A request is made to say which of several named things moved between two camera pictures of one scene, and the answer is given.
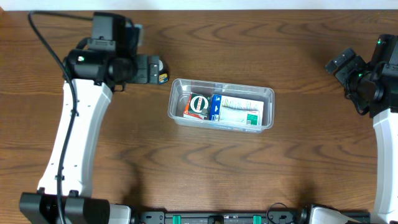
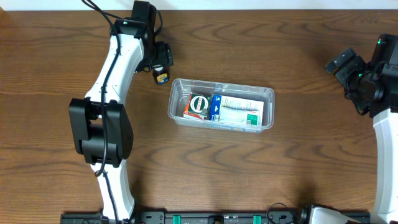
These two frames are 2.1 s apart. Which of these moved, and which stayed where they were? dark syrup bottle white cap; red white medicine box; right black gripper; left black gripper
Moved: left black gripper
Stayed: right black gripper; red white medicine box; dark syrup bottle white cap
